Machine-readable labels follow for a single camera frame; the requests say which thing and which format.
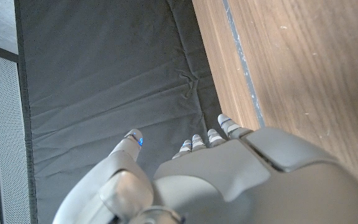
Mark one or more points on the grey tape line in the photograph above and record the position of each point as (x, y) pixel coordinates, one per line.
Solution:
(242, 62)

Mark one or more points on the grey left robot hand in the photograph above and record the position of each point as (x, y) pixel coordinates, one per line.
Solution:
(228, 186)

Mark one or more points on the dark grey fabric mat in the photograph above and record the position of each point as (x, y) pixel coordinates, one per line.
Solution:
(104, 77)

